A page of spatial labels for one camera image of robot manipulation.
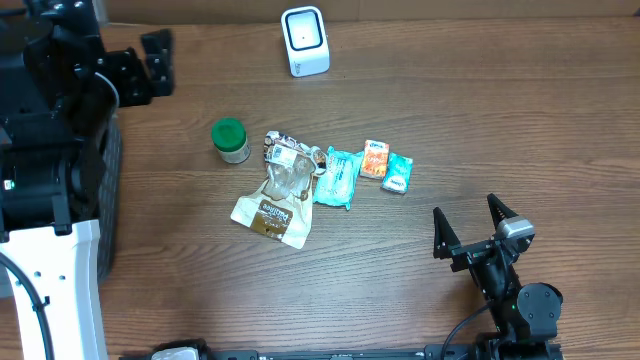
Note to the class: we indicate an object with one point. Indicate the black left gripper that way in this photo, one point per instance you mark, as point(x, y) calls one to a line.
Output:
point(136, 75)

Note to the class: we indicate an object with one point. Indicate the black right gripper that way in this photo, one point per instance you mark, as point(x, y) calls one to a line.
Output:
point(446, 240)

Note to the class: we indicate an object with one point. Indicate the teal tissue pack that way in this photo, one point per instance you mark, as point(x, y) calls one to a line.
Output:
point(397, 178)

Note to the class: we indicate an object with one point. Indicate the orange tissue pack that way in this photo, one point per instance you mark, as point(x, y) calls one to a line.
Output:
point(375, 159)

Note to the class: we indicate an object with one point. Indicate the green cap bottle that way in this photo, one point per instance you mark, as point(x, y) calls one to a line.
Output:
point(230, 139)

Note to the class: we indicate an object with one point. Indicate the teal wet wipes pack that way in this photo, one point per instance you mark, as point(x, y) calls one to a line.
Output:
point(337, 186)

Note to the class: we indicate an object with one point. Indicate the clear bagged bread snack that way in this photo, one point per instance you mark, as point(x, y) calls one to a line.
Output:
point(281, 208)

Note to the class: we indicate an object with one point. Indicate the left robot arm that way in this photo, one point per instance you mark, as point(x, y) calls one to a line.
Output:
point(61, 153)

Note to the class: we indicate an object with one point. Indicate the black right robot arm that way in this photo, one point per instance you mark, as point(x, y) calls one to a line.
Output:
point(525, 316)

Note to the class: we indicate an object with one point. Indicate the white barcode scanner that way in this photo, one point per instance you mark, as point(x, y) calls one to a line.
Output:
point(306, 41)

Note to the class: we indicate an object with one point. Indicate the grey plastic shopping basket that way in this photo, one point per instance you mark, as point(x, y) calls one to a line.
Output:
point(108, 204)

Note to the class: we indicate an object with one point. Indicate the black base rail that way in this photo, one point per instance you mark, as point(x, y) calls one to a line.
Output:
point(198, 349)

